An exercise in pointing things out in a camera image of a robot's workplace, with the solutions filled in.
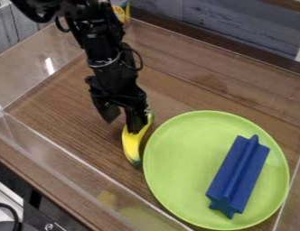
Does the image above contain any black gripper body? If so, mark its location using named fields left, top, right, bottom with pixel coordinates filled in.
left=84, top=61, right=147, bottom=108

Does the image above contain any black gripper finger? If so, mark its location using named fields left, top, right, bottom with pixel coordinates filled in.
left=124, top=106, right=148, bottom=134
left=91, top=90, right=120, bottom=124

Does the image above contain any yellow toy banana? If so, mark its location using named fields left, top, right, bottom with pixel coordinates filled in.
left=120, top=111, right=155, bottom=166

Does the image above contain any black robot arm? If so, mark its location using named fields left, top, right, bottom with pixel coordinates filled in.
left=11, top=0, right=148, bottom=134

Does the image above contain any green round plate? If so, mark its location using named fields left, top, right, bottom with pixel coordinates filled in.
left=143, top=110, right=290, bottom=230

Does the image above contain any yellow blue tin can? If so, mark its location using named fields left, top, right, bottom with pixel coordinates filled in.
left=111, top=0, right=131, bottom=24

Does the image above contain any blue star-shaped block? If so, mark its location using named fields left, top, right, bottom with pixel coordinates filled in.
left=206, top=134, right=270, bottom=219

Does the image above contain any clear acrylic tray wall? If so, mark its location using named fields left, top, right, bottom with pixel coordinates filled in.
left=0, top=10, right=300, bottom=231

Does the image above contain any black cable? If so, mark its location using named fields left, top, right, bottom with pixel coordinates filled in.
left=0, top=201, right=23, bottom=231

